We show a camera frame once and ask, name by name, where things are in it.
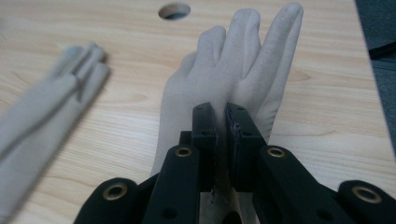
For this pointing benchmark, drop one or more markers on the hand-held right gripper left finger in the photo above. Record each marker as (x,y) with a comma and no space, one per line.
(179,180)

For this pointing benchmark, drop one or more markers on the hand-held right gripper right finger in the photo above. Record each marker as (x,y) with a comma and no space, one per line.
(280,180)

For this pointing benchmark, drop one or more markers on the beige glove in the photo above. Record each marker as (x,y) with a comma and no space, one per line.
(230,68)
(34,124)

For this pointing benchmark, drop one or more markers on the dark metal stand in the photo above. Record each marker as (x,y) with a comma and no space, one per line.
(384,51)

